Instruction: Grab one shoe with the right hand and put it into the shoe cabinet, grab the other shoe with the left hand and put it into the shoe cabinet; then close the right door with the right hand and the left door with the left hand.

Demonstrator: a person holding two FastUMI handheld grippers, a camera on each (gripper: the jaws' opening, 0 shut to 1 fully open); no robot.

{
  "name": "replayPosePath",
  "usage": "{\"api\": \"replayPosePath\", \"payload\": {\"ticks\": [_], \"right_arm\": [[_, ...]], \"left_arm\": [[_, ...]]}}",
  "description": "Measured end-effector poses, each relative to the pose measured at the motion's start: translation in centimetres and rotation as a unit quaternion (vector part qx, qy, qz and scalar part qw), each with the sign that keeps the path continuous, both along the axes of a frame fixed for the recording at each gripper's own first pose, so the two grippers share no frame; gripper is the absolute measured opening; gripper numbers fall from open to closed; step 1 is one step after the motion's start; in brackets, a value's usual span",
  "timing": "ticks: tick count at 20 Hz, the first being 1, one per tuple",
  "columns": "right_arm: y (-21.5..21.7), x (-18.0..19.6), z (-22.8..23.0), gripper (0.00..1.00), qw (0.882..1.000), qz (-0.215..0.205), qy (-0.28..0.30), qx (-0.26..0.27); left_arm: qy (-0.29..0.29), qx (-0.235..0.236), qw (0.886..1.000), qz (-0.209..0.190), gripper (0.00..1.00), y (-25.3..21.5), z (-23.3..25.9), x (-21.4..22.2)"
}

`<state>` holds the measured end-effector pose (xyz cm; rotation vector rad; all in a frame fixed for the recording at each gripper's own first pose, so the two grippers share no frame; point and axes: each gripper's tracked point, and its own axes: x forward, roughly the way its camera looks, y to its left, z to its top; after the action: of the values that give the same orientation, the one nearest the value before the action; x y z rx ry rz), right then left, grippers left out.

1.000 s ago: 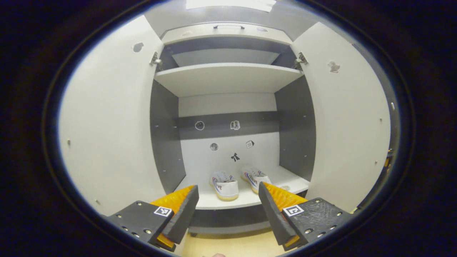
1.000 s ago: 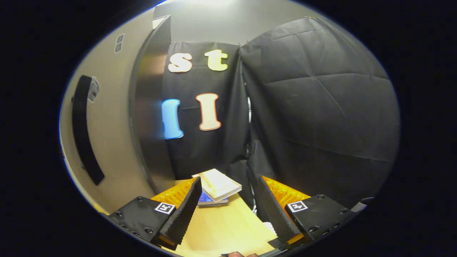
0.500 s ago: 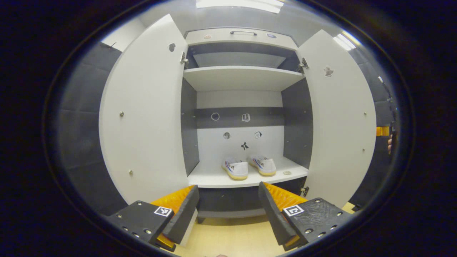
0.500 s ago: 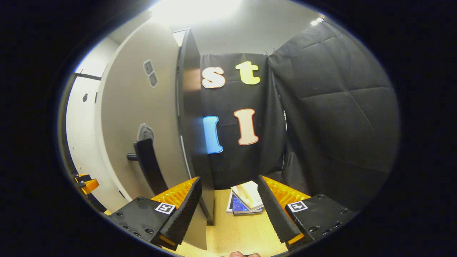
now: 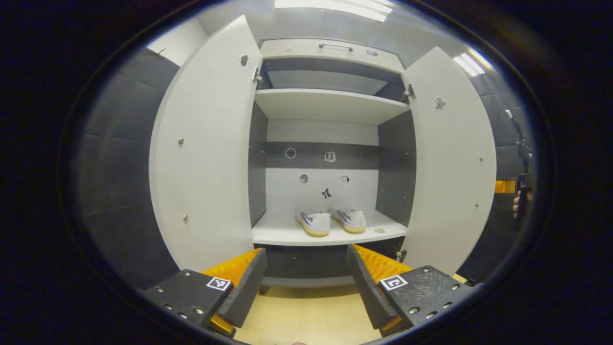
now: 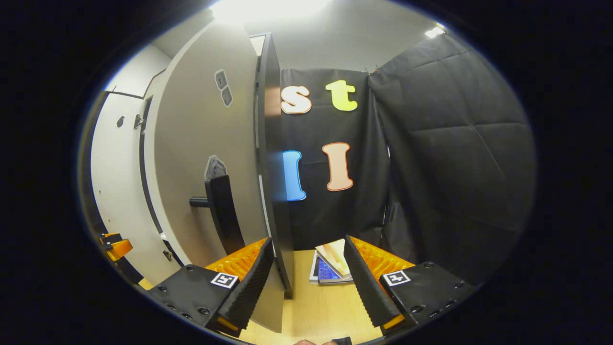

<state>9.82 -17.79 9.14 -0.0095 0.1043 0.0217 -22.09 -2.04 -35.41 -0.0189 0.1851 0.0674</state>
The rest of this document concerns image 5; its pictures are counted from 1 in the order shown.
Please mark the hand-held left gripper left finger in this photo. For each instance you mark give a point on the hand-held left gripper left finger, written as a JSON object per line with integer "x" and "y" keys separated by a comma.
{"x": 246, "y": 292}

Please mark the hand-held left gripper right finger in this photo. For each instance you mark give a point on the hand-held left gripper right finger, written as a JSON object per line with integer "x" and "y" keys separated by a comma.
{"x": 364, "y": 292}

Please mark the white cabinet drawer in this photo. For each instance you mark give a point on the white cabinet drawer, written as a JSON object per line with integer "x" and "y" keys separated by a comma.
{"x": 306, "y": 49}

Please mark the black quilted backdrop panel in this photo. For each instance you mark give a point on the black quilted backdrop panel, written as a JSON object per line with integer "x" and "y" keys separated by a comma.
{"x": 498, "y": 100}
{"x": 119, "y": 167}

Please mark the white shoe cabinet door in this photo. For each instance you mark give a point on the white shoe cabinet door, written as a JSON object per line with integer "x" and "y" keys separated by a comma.
{"x": 210, "y": 153}
{"x": 450, "y": 167}

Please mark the white canvas shoe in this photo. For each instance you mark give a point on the white canvas shoe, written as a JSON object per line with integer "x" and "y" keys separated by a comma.
{"x": 353, "y": 221}
{"x": 316, "y": 223}

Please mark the ceiling light panel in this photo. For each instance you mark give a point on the ceiling light panel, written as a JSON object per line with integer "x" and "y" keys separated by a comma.
{"x": 335, "y": 7}
{"x": 471, "y": 62}

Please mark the white and grey shoe cabinet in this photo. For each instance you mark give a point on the white and grey shoe cabinet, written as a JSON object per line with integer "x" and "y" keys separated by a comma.
{"x": 330, "y": 105}

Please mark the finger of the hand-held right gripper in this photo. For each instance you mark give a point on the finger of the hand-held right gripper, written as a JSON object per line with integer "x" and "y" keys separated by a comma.
{"x": 504, "y": 187}

